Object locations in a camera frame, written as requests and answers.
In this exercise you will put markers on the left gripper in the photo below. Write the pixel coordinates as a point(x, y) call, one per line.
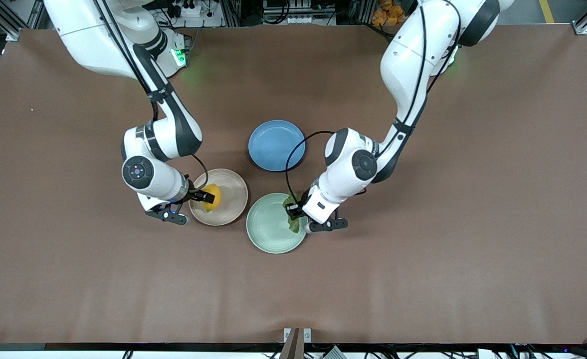
point(295, 209)

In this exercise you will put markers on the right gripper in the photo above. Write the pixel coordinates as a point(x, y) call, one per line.
point(197, 193)

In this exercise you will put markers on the yellow lemon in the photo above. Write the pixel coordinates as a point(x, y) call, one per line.
point(209, 206)

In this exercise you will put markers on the green lettuce leaf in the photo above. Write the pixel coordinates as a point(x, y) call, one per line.
point(293, 225)

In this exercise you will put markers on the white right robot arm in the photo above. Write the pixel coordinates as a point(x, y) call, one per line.
point(163, 139)

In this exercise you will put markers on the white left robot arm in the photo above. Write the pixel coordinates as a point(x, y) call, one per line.
point(408, 60)

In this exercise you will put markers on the pale beige round plate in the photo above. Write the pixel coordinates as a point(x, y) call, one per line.
point(231, 192)

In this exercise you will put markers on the pale green round plate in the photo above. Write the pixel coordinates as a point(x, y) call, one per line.
point(268, 229)

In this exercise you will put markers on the blue round plate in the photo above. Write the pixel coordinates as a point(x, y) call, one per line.
point(273, 147)

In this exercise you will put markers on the brown stand pole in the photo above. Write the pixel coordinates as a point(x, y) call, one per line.
point(293, 346)

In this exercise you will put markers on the grey ribbed adapter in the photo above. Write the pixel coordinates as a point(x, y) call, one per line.
point(333, 353)

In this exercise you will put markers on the white power strip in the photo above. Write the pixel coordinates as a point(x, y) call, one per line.
point(196, 10)

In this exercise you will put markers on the bag of orange fruits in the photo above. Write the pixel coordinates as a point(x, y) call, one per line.
point(388, 12)

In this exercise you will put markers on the white metal bracket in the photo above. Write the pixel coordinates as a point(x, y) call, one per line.
point(287, 334)

